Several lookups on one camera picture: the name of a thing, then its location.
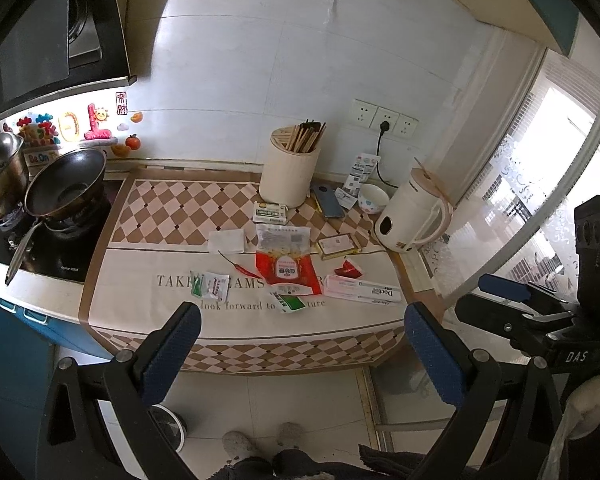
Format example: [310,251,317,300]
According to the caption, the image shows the red chili pepper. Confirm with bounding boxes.
[218,252,261,280]

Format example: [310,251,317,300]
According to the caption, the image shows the small white green packet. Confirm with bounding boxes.
[189,272,230,302]

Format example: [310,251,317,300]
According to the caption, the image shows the white patterned ceramic bowl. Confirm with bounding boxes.
[358,183,390,216]

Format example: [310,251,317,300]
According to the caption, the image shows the black gas stove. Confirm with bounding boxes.
[0,180,122,284]

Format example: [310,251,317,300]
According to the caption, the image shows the person's dark trouser legs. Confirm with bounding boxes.
[211,445,425,479]

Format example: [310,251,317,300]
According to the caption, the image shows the grey right slipper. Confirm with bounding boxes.
[276,422,304,451]

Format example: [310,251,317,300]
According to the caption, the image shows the cream cylindrical utensil holder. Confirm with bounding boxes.
[258,125,321,208]

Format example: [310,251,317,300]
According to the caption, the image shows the checkered beige table mat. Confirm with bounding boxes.
[79,168,407,375]

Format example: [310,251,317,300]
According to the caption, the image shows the red gold flat box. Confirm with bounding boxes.
[316,233,361,260]

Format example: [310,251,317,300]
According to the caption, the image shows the blue kitchen cabinets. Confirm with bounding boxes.
[0,300,110,479]

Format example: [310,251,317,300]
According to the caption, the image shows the white wall socket strip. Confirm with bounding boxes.
[348,99,419,139]

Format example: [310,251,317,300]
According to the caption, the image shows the white round trash bin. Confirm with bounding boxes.
[149,404,187,453]

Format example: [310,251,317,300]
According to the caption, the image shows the bundle of wooden chopsticks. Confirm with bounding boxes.
[285,120,326,154]

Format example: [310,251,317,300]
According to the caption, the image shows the red clear snack bag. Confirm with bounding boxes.
[254,224,322,296]

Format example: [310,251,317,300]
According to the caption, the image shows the green white sachet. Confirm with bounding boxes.
[270,292,306,313]

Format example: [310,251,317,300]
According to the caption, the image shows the black frying pan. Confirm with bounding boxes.
[5,148,107,285]

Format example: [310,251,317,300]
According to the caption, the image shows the long white pink box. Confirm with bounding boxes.
[323,275,403,304]

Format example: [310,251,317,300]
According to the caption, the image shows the stainless steel pot with lid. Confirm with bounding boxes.
[0,132,29,223]

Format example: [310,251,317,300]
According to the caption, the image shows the black power cable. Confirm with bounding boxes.
[375,120,401,189]

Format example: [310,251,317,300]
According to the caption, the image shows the green white medicine box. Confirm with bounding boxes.
[252,202,288,226]

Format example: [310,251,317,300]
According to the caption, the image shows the black range hood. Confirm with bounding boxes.
[0,0,136,119]

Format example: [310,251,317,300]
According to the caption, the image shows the white paper tissue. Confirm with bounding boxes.
[208,229,246,255]

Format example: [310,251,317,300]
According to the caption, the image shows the small red wrapper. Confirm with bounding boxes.
[334,258,364,280]

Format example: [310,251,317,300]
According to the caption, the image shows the colourful wall stickers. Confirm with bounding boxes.
[0,90,144,168]

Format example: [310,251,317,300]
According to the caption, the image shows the white leaflet papers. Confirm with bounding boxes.
[335,153,381,210]

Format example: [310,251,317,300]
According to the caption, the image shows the grey left slipper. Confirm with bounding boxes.
[222,431,261,463]

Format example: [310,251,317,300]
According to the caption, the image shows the grey slipper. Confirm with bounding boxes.
[222,431,261,463]
[276,422,304,451]

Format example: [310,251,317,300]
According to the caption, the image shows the white electric kettle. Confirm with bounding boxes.
[375,168,453,252]

